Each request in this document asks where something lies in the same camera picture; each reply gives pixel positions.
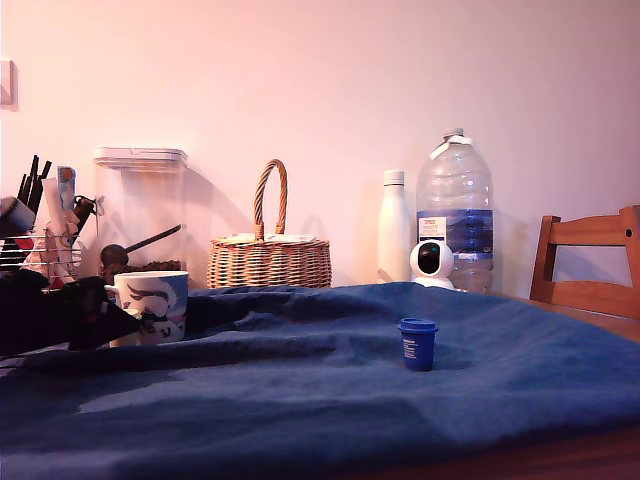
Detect blue coffee capsule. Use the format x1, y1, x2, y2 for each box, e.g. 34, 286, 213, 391
397, 317, 441, 373

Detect black coffee scoop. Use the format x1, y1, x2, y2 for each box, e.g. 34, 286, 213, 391
99, 224, 183, 269

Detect coffee beans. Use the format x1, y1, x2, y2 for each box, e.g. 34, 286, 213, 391
97, 258, 187, 274

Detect white mug with blue print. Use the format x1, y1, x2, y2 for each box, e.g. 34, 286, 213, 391
103, 270, 190, 346

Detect dark brown kitchen tool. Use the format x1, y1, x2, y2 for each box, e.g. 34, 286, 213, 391
72, 195, 99, 231

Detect white paper packet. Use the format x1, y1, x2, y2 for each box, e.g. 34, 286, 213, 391
42, 178, 81, 281

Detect clear storage container white lid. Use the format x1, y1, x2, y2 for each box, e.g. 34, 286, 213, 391
92, 146, 189, 291

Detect white paper sachets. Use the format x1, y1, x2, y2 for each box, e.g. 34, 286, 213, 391
218, 232, 325, 245

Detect blue cloth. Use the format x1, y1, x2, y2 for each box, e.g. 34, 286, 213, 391
0, 281, 640, 480

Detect white insulated bottle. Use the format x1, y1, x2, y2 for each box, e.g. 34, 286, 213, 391
377, 169, 413, 284

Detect large clear water bottle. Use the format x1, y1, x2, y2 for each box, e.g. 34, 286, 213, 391
415, 127, 496, 295

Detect wooden chair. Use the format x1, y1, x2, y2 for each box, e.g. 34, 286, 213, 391
529, 204, 640, 320

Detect metal wire utensil rack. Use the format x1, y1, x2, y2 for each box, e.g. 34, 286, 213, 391
0, 224, 84, 296

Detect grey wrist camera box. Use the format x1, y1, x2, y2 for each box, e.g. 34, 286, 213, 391
0, 196, 37, 232

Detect black utensil handle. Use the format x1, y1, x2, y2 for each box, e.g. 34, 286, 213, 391
17, 154, 40, 201
27, 159, 53, 214

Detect wicker basket with handle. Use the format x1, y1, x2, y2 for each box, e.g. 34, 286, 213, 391
206, 158, 333, 290

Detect white wall switch plate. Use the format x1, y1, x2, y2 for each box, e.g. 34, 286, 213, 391
0, 58, 20, 111

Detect small white round camera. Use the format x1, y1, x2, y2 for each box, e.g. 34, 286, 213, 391
408, 240, 456, 291

